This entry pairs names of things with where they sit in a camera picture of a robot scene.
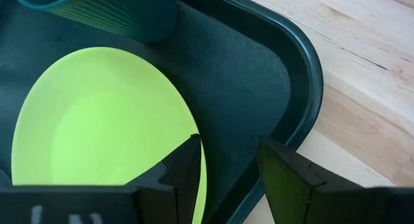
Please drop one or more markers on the dark green plastic tray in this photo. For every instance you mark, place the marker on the dark green plastic tray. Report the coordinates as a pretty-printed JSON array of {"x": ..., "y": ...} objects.
[{"x": 242, "y": 88}]

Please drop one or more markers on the lime green plate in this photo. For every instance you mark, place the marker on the lime green plate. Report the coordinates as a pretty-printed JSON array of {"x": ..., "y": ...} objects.
[{"x": 97, "y": 120}]

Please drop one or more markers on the teal ribbed plastic cup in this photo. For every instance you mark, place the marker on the teal ribbed plastic cup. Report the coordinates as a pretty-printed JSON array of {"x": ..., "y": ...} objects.
[{"x": 129, "y": 13}]

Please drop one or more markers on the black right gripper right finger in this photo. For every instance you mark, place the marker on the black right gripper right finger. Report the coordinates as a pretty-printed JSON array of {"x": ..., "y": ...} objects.
[{"x": 291, "y": 185}]

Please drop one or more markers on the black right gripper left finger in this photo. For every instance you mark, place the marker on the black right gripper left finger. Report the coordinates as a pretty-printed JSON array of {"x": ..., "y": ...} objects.
[{"x": 174, "y": 178}]

